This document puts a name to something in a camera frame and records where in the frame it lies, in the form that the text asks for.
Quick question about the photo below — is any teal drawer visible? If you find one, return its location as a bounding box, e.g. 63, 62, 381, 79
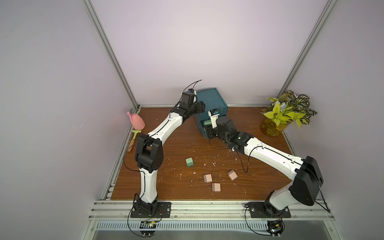
194, 115, 211, 139

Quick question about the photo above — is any pink plug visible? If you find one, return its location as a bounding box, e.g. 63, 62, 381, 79
212, 183, 221, 193
228, 170, 238, 181
203, 174, 213, 184

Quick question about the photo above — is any pink plug bottom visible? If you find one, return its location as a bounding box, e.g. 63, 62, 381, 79
212, 183, 221, 193

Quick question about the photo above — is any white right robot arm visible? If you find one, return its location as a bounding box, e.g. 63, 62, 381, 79
205, 115, 324, 217

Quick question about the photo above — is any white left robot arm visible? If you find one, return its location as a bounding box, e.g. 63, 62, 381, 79
135, 101, 205, 211

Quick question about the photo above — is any dark teal drawer cabinet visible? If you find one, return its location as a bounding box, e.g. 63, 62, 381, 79
194, 88, 228, 128

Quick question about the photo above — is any amber glass vase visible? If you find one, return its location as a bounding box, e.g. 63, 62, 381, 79
260, 118, 288, 138

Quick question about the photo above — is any green artificial plant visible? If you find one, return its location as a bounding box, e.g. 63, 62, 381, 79
261, 90, 318, 129

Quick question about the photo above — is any right controller board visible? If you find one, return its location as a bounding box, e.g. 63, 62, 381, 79
267, 220, 285, 238

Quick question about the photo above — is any controller board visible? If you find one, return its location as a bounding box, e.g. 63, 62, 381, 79
267, 220, 285, 238
139, 221, 158, 238

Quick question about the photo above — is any left controller board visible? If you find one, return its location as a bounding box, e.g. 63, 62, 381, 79
139, 221, 158, 238

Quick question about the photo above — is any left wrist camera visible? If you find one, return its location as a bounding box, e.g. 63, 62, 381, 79
179, 89, 197, 109

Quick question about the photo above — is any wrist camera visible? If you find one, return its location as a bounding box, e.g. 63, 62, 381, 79
179, 89, 197, 109
208, 109, 220, 129

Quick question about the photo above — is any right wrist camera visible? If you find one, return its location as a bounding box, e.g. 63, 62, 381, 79
208, 109, 220, 129

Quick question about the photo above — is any green wooden handled brush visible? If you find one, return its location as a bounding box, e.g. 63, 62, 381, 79
127, 130, 142, 152

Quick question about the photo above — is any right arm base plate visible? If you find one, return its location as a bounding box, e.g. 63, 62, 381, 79
245, 202, 292, 218

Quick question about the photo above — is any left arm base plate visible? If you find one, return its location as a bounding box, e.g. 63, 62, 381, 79
130, 200, 172, 218

